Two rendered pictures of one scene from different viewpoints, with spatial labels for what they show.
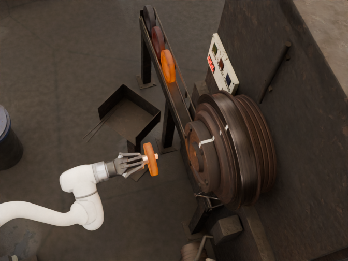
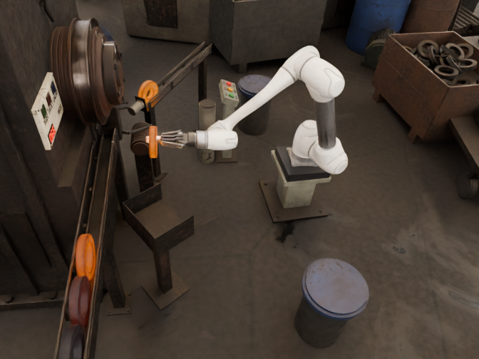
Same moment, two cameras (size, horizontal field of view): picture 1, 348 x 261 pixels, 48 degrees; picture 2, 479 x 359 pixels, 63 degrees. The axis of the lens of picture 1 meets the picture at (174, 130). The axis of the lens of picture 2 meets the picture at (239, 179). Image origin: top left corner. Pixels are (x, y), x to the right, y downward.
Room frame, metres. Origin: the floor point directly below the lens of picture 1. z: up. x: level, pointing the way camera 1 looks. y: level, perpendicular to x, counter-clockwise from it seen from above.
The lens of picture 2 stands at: (1.99, 0.87, 2.06)
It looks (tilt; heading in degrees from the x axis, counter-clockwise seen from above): 44 degrees down; 194
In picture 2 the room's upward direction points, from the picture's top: 5 degrees clockwise
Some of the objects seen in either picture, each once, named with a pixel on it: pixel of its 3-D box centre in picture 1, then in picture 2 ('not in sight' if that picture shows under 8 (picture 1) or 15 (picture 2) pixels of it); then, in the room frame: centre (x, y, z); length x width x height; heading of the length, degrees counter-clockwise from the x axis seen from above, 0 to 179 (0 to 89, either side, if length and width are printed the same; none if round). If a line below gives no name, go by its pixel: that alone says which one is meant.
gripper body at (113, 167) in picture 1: (117, 167); (185, 139); (0.61, 0.23, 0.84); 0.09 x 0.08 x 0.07; 116
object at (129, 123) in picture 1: (131, 138); (163, 254); (0.98, 0.25, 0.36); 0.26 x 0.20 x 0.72; 60
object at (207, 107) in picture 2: not in sight; (207, 132); (-0.17, 0.04, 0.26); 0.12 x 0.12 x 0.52
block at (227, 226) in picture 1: (226, 230); (110, 120); (0.44, -0.32, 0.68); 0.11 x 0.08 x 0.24; 115
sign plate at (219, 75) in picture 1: (221, 70); (49, 110); (1.00, -0.16, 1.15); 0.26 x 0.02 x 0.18; 25
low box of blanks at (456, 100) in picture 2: not in sight; (437, 85); (-1.54, 1.73, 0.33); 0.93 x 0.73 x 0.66; 32
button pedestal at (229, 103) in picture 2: not in sight; (227, 123); (-0.28, 0.17, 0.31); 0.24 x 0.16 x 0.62; 25
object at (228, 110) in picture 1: (223, 150); (92, 73); (0.65, -0.21, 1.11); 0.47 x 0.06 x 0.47; 25
